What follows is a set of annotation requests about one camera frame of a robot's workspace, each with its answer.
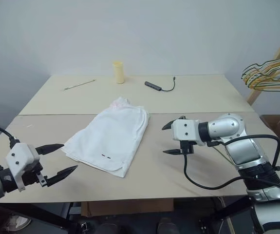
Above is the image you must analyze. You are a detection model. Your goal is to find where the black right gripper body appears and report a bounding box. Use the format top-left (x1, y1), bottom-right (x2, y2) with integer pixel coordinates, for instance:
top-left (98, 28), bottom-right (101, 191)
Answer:
top-left (170, 115), bottom-right (200, 156)

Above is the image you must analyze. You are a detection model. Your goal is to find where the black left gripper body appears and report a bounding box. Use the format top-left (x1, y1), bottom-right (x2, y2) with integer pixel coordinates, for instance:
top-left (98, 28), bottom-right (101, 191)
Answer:
top-left (20, 156), bottom-right (50, 188)

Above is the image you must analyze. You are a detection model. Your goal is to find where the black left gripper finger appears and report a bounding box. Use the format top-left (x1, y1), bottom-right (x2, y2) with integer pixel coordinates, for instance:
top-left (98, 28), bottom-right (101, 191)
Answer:
top-left (34, 143), bottom-right (65, 156)
top-left (44, 165), bottom-right (79, 188)

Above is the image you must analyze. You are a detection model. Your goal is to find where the white shorts garment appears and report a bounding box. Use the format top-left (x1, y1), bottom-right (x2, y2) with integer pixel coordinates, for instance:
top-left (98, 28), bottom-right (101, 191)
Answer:
top-left (61, 96), bottom-right (151, 179)

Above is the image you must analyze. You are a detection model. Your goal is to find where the cream plastic cylinder cup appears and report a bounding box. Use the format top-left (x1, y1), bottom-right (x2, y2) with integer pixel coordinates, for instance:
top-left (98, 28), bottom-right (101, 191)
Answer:
top-left (112, 61), bottom-right (125, 85)

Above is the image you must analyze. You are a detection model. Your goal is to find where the dark rounded shape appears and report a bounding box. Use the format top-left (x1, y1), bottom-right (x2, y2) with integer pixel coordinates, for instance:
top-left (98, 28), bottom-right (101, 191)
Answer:
top-left (157, 217), bottom-right (174, 234)

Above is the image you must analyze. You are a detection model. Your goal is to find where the wooden clothes rack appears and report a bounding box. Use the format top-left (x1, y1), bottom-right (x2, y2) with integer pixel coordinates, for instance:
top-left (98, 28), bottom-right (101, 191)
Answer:
top-left (246, 31), bottom-right (280, 106)

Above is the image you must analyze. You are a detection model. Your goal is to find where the open brown cardboard box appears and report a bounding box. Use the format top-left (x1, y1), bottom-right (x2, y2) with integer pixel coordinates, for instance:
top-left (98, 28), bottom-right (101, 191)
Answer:
top-left (260, 114), bottom-right (280, 142)

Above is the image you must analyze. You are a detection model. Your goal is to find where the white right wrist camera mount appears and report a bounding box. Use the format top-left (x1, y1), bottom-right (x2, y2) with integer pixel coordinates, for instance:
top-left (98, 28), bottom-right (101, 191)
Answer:
top-left (170, 119), bottom-right (202, 147)

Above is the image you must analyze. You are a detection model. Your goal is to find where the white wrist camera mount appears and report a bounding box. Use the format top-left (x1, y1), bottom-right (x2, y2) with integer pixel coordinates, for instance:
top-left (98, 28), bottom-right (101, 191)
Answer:
top-left (5, 143), bottom-right (41, 193)
top-left (170, 119), bottom-right (202, 147)

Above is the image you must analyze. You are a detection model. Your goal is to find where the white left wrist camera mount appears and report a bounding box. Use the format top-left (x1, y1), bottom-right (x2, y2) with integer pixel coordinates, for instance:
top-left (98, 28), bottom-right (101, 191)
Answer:
top-left (5, 143), bottom-right (41, 193)

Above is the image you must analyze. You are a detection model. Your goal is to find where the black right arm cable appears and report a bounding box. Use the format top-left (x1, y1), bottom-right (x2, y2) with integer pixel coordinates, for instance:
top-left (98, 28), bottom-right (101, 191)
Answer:
top-left (183, 135), bottom-right (280, 194)

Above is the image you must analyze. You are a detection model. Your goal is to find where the grey usb hub with cable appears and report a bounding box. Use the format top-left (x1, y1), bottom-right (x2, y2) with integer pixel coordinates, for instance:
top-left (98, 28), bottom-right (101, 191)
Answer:
top-left (144, 77), bottom-right (177, 93)

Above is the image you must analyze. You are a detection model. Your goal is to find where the black table frame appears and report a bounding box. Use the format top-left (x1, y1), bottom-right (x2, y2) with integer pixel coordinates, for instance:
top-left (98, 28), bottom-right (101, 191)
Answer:
top-left (0, 195), bottom-right (252, 234)

